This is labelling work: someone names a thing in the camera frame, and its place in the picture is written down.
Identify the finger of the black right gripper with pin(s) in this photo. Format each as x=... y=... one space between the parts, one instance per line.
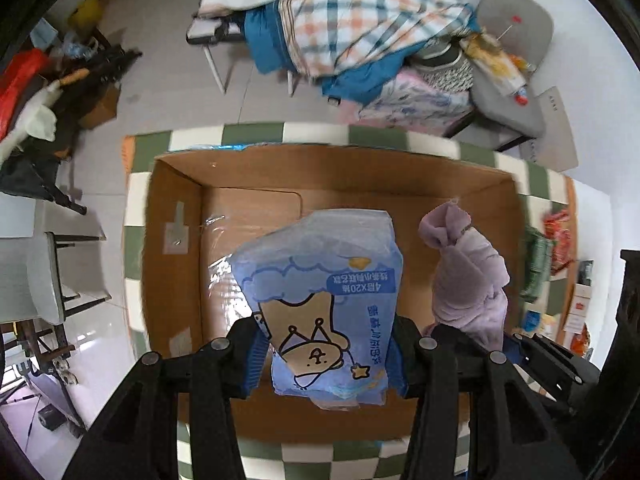
x=565 y=377

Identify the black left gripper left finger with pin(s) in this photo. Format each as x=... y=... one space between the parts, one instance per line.
x=135 y=435

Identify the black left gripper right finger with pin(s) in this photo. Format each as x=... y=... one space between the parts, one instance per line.
x=512 y=435

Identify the lilac cloth bundle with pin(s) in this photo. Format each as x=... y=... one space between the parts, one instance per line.
x=469 y=287

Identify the blue bear tissue pack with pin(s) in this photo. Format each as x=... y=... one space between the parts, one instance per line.
x=324 y=292

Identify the orange snack packet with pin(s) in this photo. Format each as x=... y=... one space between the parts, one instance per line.
x=580 y=342

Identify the white red cigarette box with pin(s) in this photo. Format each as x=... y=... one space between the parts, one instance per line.
x=579 y=306

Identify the yellow cartoon tissue pack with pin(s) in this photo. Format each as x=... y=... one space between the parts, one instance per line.
x=542 y=324

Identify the black snack packet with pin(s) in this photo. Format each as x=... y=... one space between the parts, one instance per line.
x=584 y=275

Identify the green tissue pack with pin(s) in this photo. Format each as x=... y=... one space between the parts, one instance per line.
x=538 y=259

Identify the red snack bag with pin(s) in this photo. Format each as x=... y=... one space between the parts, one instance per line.
x=557 y=229

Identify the cardboard box with blue print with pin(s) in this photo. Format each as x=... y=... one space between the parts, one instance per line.
x=202 y=205

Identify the snack bags on chair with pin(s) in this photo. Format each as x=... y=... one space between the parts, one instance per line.
x=505 y=71

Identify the floral pink bedding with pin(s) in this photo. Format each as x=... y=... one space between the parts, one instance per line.
x=427 y=102

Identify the black white patterned cushion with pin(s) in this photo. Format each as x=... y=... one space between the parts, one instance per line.
x=443 y=66

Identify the grey padded chair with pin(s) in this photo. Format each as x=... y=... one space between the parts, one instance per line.
x=514 y=38

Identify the red plastic bag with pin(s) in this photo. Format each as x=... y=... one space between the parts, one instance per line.
x=22 y=69

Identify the plaid blanket pile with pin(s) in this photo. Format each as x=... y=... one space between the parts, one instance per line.
x=352 y=47

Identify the yellow bin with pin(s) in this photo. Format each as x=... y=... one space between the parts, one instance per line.
x=86 y=17

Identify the white folding chair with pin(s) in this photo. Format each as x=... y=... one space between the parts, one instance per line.
x=220 y=25

